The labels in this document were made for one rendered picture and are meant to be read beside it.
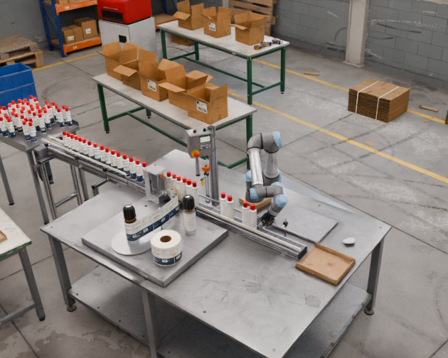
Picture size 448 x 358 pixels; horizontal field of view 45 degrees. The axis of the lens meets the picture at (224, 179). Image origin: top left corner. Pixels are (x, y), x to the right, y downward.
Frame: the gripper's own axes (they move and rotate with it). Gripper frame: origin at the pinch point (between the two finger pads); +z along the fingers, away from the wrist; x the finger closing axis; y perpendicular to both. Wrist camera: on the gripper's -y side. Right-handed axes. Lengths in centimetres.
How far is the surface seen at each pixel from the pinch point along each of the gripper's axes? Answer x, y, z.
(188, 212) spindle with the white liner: -42, 31, 9
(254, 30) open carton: -236, -371, 129
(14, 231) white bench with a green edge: -130, 97, 91
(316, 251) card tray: 38.4, -8.8, -10.4
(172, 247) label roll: -28, 62, 7
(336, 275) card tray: 58, 6, -21
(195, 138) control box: -77, -2, -15
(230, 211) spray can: -24.7, 2.7, 10.0
